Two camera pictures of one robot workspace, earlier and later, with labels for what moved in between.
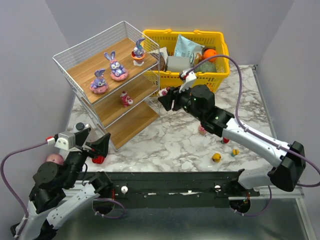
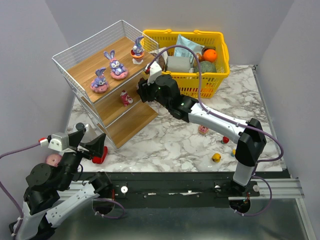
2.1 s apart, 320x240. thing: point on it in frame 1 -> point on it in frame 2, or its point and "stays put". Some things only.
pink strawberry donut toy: (201, 130) stays put
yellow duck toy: (216, 157) stays put
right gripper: (176, 99) -> (144, 91)
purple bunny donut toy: (118, 72) stays put
